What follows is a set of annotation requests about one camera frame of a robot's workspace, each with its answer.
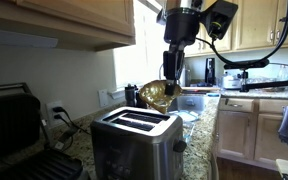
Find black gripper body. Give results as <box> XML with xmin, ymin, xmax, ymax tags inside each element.
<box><xmin>163</xmin><ymin>7</ymin><xmax>202</xmax><ymax>53</ymax></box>

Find bread slice with brown crust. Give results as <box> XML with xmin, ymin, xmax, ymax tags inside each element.
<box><xmin>138</xmin><ymin>79</ymin><xmax>183</xmax><ymax>115</ymax></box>

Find stainless steel two-slot toaster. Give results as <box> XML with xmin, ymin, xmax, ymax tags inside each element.
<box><xmin>89</xmin><ymin>106</ymin><xmax>188</xmax><ymax>180</ymax></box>

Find black coffee maker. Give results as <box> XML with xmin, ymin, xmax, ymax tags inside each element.
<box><xmin>204</xmin><ymin>57</ymin><xmax>216</xmax><ymax>87</ymax></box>

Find bright kitchen window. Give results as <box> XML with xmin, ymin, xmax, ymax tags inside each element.
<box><xmin>113</xmin><ymin>0</ymin><xmax>172</xmax><ymax>89</ymax></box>

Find stainless steel sink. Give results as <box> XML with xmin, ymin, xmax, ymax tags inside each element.
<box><xmin>168</xmin><ymin>94</ymin><xmax>208</xmax><ymax>115</ymax></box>

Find short black pepper grinder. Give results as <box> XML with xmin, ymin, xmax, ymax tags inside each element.
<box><xmin>135</xmin><ymin>89</ymin><xmax>148</xmax><ymax>109</ymax></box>

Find tall black pepper grinder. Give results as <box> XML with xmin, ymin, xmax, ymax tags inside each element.
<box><xmin>124</xmin><ymin>83</ymin><xmax>137</xmax><ymax>108</ymax></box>

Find silver cooking pot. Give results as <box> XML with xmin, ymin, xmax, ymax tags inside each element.
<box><xmin>221</xmin><ymin>72</ymin><xmax>242</xmax><ymax>90</ymax></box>

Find clear glass baking dish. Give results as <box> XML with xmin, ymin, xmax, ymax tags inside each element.
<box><xmin>170</xmin><ymin>109</ymin><xmax>201</xmax><ymax>145</ymax></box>

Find row of wooden cabinets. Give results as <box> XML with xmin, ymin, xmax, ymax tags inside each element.
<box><xmin>183</xmin><ymin>0</ymin><xmax>288</xmax><ymax>57</ymax></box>

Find clear glass bottle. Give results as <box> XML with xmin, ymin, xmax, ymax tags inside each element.
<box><xmin>277</xmin><ymin>64</ymin><xmax>288</xmax><ymax>81</ymax></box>

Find black ridged contact grill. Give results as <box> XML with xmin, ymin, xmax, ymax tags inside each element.
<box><xmin>0</xmin><ymin>82</ymin><xmax>92</xmax><ymax>180</ymax></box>

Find black stereo camera bar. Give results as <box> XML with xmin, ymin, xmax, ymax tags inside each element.
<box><xmin>223</xmin><ymin>58</ymin><xmax>271</xmax><ymax>71</ymax></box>

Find blank white wall plate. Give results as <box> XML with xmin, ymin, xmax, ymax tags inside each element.
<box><xmin>97</xmin><ymin>88</ymin><xmax>110</xmax><ymax>108</ymax></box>

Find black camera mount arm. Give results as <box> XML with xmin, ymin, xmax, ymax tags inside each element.
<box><xmin>239</xmin><ymin>69</ymin><xmax>288</xmax><ymax>93</ymax></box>

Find wooden base cabinets with handles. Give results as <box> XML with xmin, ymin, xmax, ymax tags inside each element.
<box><xmin>215</xmin><ymin>97</ymin><xmax>288</xmax><ymax>171</ymax></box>

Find wooden upper wall cabinet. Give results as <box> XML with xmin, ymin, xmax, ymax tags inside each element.
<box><xmin>0</xmin><ymin>0</ymin><xmax>137</xmax><ymax>53</ymax></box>

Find toaster power cord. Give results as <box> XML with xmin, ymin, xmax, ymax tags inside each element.
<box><xmin>52</xmin><ymin>106</ymin><xmax>92</xmax><ymax>136</ymax></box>

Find black grill power cord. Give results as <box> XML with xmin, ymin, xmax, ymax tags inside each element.
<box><xmin>52</xmin><ymin>114</ymin><xmax>77</xmax><ymax>153</ymax></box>

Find white wall outlet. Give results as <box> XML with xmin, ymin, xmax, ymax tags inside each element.
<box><xmin>45</xmin><ymin>100</ymin><xmax>66</xmax><ymax>127</ymax></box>

